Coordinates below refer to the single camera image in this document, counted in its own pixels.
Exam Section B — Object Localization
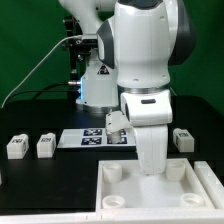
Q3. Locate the white tag sheet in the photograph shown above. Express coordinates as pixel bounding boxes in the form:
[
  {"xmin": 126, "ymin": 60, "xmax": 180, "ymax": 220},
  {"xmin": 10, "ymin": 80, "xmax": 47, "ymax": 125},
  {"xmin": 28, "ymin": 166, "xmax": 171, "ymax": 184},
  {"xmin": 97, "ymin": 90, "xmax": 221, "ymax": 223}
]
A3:
[{"xmin": 58, "ymin": 128, "xmax": 135, "ymax": 148}]

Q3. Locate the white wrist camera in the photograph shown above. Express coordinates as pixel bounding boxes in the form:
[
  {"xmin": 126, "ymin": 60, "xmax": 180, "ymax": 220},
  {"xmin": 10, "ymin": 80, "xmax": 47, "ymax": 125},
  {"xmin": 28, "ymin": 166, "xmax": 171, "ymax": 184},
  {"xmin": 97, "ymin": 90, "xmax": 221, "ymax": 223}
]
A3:
[{"xmin": 105, "ymin": 111, "xmax": 131, "ymax": 134}]

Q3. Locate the black cable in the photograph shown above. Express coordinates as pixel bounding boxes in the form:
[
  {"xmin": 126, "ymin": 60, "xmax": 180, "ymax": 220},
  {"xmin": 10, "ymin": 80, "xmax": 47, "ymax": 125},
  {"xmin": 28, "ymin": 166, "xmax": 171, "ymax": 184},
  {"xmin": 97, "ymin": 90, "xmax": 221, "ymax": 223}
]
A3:
[{"xmin": 3, "ymin": 82, "xmax": 78, "ymax": 104}]

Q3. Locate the white cable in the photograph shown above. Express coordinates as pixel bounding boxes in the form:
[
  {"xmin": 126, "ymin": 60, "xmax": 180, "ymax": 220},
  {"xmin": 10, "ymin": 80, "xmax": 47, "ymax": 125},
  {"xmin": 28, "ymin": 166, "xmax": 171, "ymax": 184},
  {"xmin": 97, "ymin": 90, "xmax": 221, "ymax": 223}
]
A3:
[{"xmin": 1, "ymin": 34, "xmax": 83, "ymax": 108}]

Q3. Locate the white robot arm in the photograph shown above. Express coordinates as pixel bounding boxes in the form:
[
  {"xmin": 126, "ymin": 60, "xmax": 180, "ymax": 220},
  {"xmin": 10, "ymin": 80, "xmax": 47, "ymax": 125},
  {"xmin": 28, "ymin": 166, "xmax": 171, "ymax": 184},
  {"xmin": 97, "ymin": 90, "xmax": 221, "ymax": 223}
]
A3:
[{"xmin": 59, "ymin": 0, "xmax": 195, "ymax": 175}]

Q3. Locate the white L-shaped obstacle fence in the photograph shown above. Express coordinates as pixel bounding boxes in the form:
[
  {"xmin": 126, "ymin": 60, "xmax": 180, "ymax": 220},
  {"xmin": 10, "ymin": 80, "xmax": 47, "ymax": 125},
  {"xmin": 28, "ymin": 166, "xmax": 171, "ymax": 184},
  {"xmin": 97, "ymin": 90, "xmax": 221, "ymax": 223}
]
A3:
[{"xmin": 194, "ymin": 161, "xmax": 224, "ymax": 209}]

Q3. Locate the white square tabletop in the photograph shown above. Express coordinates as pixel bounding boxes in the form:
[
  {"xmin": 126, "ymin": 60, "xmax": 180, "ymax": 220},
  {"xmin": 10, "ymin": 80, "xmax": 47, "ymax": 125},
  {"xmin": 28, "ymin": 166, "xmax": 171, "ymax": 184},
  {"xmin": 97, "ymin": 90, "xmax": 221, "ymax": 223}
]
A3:
[{"xmin": 96, "ymin": 159, "xmax": 215, "ymax": 211}]

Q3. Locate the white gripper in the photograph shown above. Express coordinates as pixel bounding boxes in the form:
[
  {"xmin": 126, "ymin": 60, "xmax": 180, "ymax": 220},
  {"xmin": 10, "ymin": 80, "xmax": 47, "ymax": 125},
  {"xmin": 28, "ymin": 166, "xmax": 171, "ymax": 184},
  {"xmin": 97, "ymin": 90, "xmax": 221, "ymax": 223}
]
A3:
[{"xmin": 134, "ymin": 125, "xmax": 168, "ymax": 175}]

